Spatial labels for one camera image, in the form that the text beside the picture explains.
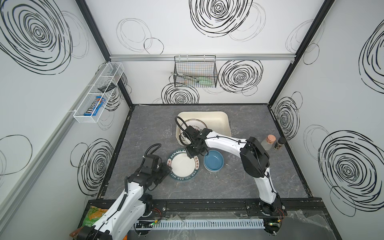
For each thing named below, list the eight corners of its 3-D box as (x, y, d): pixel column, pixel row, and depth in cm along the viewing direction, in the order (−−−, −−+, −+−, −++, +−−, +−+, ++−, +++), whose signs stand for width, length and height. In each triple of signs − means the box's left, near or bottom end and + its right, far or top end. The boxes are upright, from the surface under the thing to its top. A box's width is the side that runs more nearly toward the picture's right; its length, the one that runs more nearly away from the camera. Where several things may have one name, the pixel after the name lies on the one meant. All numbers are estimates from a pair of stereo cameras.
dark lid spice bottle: (272, 150, 97) (279, 142, 89) (271, 145, 99) (277, 137, 92) (279, 150, 97) (287, 142, 89) (277, 145, 99) (285, 137, 92)
